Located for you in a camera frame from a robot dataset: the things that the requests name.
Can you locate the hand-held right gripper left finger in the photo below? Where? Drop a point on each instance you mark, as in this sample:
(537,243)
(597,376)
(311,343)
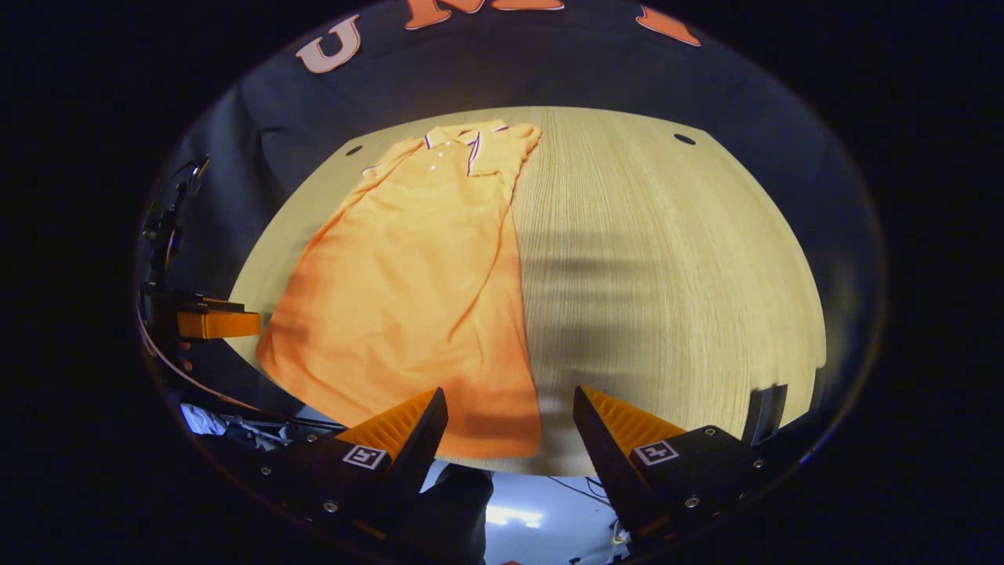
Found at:
(416,447)

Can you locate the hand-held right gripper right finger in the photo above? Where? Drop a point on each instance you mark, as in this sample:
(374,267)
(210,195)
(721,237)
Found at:
(604,447)

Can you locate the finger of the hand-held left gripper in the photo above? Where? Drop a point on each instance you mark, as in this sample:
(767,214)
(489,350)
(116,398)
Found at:
(223,305)
(220,325)

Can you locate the orange collared T-shirt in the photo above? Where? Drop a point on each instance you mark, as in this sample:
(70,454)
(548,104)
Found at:
(416,298)

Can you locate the person's dark trousers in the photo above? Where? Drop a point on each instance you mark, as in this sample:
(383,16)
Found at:
(455,518)

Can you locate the white crumpled paper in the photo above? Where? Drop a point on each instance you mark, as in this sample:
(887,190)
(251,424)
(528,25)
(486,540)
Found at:
(202,420)

